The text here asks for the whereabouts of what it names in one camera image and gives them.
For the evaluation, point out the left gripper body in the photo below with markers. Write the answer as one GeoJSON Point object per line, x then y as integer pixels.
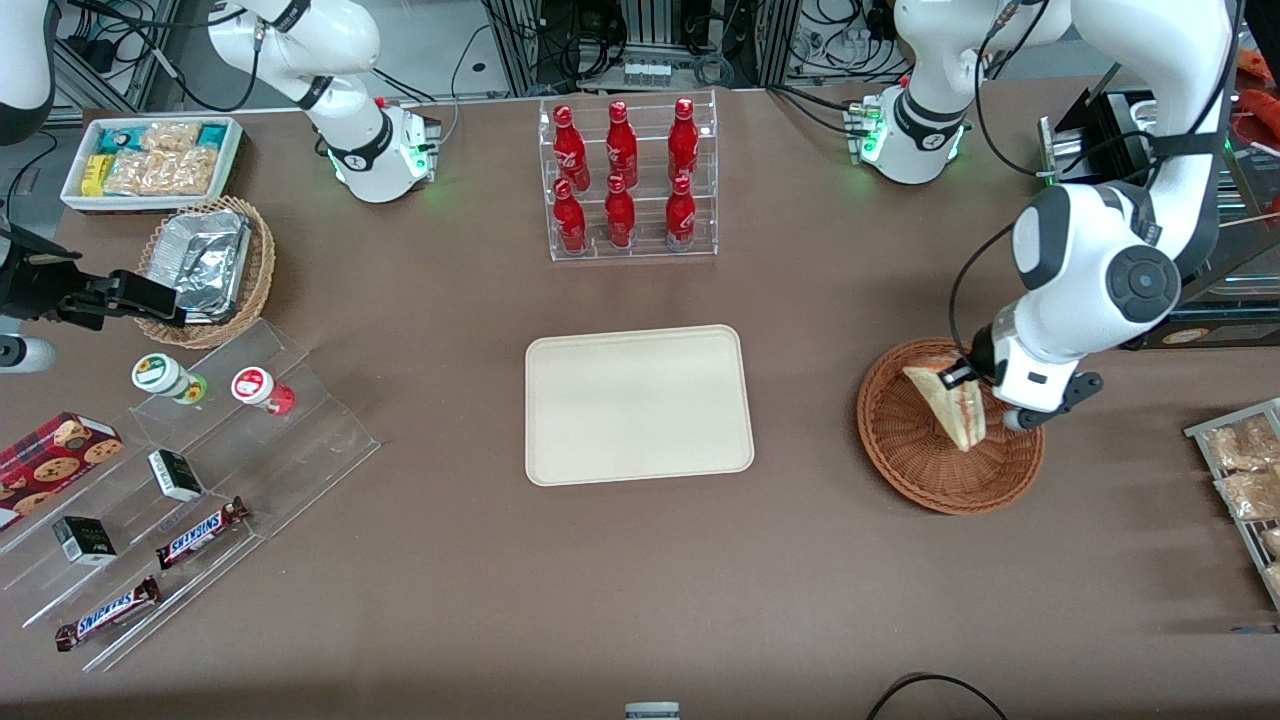
{"type": "Point", "coordinates": [981, 354]}

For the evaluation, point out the tray of packaged snacks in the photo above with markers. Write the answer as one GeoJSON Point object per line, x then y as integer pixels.
{"type": "Point", "coordinates": [1200, 432]}

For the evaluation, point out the triangular sandwich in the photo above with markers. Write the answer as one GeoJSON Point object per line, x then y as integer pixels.
{"type": "Point", "coordinates": [955, 415]}

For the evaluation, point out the beige plastic tray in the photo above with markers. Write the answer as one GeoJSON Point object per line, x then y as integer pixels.
{"type": "Point", "coordinates": [640, 405]}

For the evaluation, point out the clear acrylic bottle rack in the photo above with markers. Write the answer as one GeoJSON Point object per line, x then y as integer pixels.
{"type": "Point", "coordinates": [650, 250]}

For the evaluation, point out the small grey device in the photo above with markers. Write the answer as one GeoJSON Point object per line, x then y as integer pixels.
{"type": "Point", "coordinates": [652, 712]}

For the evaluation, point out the yellow snack packet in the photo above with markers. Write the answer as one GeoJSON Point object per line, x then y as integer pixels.
{"type": "Point", "coordinates": [95, 174]}

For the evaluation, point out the red lid cup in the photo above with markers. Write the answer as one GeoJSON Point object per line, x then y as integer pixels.
{"type": "Point", "coordinates": [255, 386]}

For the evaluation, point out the clear acrylic stepped display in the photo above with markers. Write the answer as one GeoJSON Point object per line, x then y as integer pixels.
{"type": "Point", "coordinates": [300, 440]}

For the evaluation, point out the large clear cracker bag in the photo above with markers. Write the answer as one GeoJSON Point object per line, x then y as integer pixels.
{"type": "Point", "coordinates": [165, 173]}

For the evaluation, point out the teal snack packet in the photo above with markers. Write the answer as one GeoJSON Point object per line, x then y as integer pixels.
{"type": "Point", "coordinates": [120, 140]}

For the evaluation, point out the white power strip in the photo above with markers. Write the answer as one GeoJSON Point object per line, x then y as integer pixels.
{"type": "Point", "coordinates": [646, 74]}

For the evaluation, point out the clear bag of snacks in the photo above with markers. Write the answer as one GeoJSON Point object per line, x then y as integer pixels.
{"type": "Point", "coordinates": [1240, 445]}
{"type": "Point", "coordinates": [1250, 495]}

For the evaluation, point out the Snickers chocolate bar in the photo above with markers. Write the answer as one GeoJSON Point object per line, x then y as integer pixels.
{"type": "Point", "coordinates": [200, 533]}
{"type": "Point", "coordinates": [108, 613]}

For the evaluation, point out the right wrist white cylinder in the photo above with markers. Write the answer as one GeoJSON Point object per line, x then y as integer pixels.
{"type": "Point", "coordinates": [28, 354]}

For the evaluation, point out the small black box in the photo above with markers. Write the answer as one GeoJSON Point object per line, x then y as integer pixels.
{"type": "Point", "coordinates": [85, 541]}
{"type": "Point", "coordinates": [176, 476]}

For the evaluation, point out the black food warmer machine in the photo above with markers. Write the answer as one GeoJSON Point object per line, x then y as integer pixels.
{"type": "Point", "coordinates": [1105, 130]}

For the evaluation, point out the aluminium foil container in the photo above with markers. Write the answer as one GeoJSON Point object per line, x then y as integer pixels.
{"type": "Point", "coordinates": [205, 260]}

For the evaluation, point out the light tan wicker basket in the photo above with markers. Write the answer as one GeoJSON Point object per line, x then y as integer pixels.
{"type": "Point", "coordinates": [258, 270]}

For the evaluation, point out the left wrist cylinder with bracket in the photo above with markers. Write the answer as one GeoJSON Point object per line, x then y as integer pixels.
{"type": "Point", "coordinates": [1075, 388]}

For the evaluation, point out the red plaid cookie box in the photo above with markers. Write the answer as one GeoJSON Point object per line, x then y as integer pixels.
{"type": "Point", "coordinates": [45, 465]}

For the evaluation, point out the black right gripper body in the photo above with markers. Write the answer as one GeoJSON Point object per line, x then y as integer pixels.
{"type": "Point", "coordinates": [38, 284]}

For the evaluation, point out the green lid cup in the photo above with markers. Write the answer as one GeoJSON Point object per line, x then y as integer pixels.
{"type": "Point", "coordinates": [158, 374]}

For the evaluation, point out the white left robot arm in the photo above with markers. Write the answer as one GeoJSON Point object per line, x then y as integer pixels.
{"type": "Point", "coordinates": [1130, 60]}

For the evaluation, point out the white rectangular snack bin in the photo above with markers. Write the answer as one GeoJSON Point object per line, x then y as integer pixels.
{"type": "Point", "coordinates": [75, 195]}

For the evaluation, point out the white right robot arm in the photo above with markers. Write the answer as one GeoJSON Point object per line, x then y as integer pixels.
{"type": "Point", "coordinates": [340, 60]}

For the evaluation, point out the brown round wicker basket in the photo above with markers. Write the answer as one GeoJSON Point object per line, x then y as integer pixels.
{"type": "Point", "coordinates": [920, 480]}

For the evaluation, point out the red cola bottle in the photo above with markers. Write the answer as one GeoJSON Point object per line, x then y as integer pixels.
{"type": "Point", "coordinates": [683, 145]}
{"type": "Point", "coordinates": [570, 222]}
{"type": "Point", "coordinates": [569, 150]}
{"type": "Point", "coordinates": [620, 218]}
{"type": "Point", "coordinates": [680, 218]}
{"type": "Point", "coordinates": [621, 148]}

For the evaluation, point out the small clear cracker bag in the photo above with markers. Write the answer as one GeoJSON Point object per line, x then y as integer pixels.
{"type": "Point", "coordinates": [170, 137]}

